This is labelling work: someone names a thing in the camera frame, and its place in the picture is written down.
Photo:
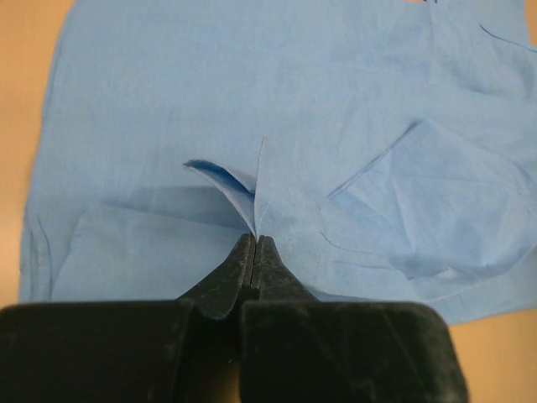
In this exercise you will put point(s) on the light blue long sleeve shirt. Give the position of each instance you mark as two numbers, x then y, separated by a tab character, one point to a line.
387	147

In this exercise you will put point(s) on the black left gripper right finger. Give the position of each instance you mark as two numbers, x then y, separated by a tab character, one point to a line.
296	348

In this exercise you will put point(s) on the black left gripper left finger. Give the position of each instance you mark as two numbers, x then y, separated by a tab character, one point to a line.
181	350

